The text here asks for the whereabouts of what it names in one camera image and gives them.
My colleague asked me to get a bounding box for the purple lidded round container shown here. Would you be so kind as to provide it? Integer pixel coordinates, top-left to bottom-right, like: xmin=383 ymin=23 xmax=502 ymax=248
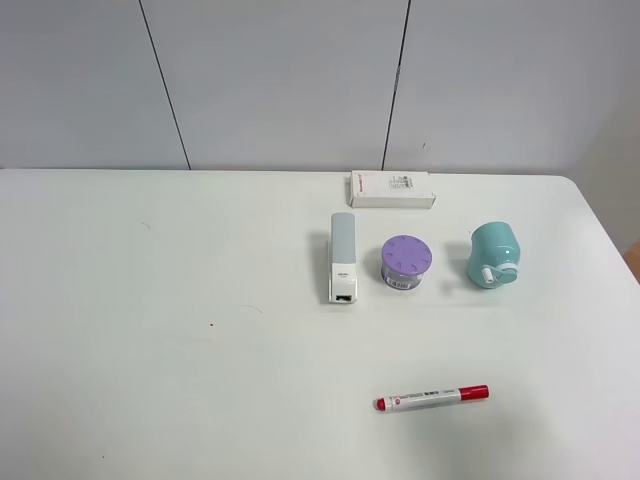
xmin=381 ymin=235 xmax=433 ymax=291

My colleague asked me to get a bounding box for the red whiteboard marker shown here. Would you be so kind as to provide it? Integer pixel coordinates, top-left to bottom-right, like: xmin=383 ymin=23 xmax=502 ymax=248
xmin=373 ymin=385 xmax=490 ymax=413

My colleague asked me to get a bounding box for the white cardboard box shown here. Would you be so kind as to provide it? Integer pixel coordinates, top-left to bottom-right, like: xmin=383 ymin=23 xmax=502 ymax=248
xmin=349 ymin=170 xmax=436 ymax=209

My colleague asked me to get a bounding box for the white grey stapler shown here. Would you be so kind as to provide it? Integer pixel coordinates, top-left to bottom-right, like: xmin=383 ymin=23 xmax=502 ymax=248
xmin=328 ymin=212 xmax=358 ymax=304

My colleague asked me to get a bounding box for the teal pencil sharpener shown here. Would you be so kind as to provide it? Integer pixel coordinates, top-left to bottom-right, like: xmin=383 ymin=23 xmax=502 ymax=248
xmin=467 ymin=221 xmax=521 ymax=289

